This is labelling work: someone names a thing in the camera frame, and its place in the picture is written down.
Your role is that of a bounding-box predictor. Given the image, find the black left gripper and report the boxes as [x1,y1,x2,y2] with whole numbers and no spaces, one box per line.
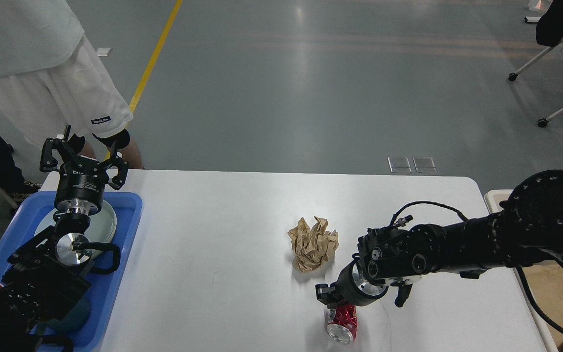
[39,125,130,216]

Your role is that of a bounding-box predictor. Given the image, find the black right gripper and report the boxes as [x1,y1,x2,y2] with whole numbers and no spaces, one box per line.
[315,262,389,308]

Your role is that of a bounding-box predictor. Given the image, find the crushed red soda can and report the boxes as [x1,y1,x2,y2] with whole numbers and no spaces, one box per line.
[325,305,358,345]

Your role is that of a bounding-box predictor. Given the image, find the brown paper ball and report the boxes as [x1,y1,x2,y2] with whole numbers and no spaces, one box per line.
[287,217,339,273]

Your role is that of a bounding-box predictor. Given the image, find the light green plate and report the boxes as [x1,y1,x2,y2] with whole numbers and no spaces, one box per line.
[34,199,118,266]

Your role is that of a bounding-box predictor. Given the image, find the dark teal mug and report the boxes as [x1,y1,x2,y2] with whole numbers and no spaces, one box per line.
[34,298,92,335]

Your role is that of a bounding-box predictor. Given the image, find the brown paper bag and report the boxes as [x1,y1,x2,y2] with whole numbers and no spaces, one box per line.
[523,264,563,328]

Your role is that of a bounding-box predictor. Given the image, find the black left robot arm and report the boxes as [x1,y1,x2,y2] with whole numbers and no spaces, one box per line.
[0,126,129,352]

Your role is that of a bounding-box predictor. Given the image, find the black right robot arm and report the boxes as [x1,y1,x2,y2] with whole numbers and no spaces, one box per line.
[315,170,563,334]

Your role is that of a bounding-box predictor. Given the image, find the blue plastic tray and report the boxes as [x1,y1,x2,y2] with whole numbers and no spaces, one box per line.
[0,190,143,352]

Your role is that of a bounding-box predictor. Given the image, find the person in white shorts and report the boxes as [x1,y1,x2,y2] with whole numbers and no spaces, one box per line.
[0,0,144,169]

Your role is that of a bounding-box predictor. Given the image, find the metal floor plates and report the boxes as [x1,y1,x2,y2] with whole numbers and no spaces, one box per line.
[387,157,438,174]

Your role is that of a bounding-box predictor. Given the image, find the beige plastic bin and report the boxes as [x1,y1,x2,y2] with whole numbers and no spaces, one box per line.
[484,189,563,352]

